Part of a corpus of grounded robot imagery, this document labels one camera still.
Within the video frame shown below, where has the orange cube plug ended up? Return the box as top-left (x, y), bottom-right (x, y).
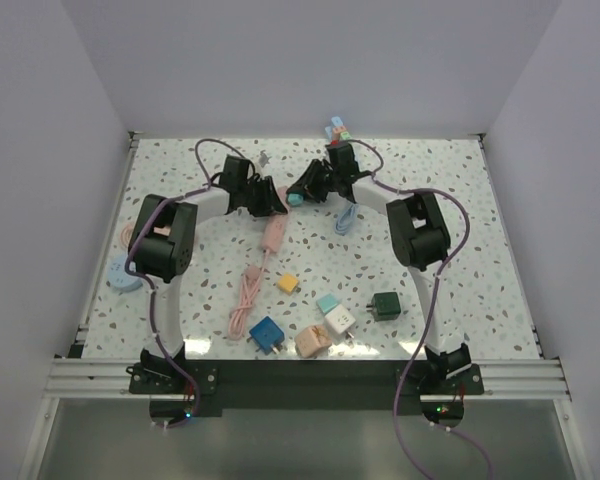
top-left (331, 126), bottom-right (347, 142)

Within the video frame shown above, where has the pink strip cord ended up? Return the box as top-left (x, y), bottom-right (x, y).
top-left (226, 249), bottom-right (272, 342)

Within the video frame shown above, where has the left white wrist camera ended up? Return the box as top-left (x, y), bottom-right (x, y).
top-left (258, 150), bottom-right (270, 168)

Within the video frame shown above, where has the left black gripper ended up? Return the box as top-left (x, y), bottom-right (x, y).
top-left (239, 175), bottom-right (286, 217)

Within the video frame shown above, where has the teal cube plug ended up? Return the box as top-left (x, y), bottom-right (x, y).
top-left (287, 193), bottom-right (304, 208)

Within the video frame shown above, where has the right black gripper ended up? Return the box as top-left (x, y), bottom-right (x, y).
top-left (287, 160), bottom-right (339, 204)

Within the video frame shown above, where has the white cube plug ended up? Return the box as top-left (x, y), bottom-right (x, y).
top-left (324, 305), bottom-right (356, 344)

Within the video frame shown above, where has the blue round socket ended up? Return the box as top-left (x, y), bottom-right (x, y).
top-left (107, 254), bottom-right (142, 293)

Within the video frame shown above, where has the blue coiled strip cord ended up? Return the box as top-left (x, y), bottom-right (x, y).
top-left (334, 200), bottom-right (362, 237)

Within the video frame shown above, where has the pink patterned cube plug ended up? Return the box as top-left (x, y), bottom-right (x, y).
top-left (294, 325), bottom-right (332, 359)

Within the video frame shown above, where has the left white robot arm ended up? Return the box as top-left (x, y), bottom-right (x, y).
top-left (125, 155), bottom-right (289, 392)

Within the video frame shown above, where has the dark green cube plug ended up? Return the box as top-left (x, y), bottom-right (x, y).
top-left (366, 292), bottom-right (402, 322)

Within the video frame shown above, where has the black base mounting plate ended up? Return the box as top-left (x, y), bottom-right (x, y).
top-left (126, 359), bottom-right (485, 420)

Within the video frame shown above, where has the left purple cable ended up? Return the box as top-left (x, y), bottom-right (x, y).
top-left (124, 137), bottom-right (254, 431)

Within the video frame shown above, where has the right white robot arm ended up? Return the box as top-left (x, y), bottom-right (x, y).
top-left (287, 141), bottom-right (471, 393)

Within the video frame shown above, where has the yellow cube plug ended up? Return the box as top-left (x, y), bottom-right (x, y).
top-left (277, 273), bottom-right (300, 295)

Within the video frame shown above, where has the pink power strip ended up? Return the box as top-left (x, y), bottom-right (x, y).
top-left (260, 212), bottom-right (289, 253)

